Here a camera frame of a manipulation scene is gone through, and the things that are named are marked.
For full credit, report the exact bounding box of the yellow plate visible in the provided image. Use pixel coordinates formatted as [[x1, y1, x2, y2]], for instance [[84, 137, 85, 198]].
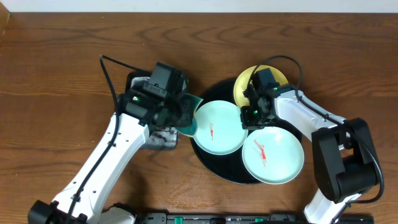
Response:
[[233, 65, 288, 108]]

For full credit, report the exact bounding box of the green scrub sponge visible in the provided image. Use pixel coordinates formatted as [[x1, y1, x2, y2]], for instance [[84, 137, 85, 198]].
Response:
[[176, 93, 203, 138]]

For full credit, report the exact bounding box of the mint green plate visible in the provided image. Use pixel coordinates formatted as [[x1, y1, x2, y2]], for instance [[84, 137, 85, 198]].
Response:
[[193, 100, 248, 156], [242, 127, 305, 185]]

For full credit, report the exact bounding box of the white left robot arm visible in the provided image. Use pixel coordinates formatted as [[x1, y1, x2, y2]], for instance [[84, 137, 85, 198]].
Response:
[[27, 89, 202, 223]]

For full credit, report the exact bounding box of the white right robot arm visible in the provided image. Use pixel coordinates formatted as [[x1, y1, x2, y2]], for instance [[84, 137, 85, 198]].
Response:
[[241, 84, 384, 223]]

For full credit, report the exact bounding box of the black rectangular soapy tray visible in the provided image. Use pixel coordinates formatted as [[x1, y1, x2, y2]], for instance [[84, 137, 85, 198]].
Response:
[[126, 71, 178, 151]]

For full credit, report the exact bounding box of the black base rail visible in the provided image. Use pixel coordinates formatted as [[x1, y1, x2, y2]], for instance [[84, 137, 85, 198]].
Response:
[[136, 213, 376, 224]]

